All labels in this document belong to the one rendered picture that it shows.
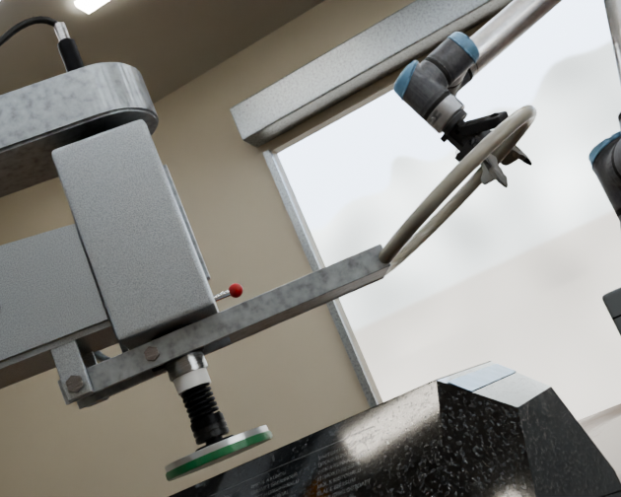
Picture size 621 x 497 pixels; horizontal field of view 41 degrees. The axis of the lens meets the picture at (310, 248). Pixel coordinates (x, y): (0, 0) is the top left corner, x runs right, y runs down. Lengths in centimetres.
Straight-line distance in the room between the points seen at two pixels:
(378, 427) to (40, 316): 73
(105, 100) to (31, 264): 37
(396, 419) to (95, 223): 75
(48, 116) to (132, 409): 560
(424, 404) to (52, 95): 101
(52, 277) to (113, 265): 12
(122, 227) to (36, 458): 626
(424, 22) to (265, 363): 286
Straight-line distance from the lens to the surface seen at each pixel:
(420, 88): 200
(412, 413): 122
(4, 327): 168
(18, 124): 179
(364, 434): 126
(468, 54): 207
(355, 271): 167
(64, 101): 178
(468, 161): 158
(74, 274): 167
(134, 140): 172
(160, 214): 166
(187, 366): 166
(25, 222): 793
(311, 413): 652
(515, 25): 229
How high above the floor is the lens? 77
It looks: 13 degrees up
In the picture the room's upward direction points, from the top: 23 degrees counter-clockwise
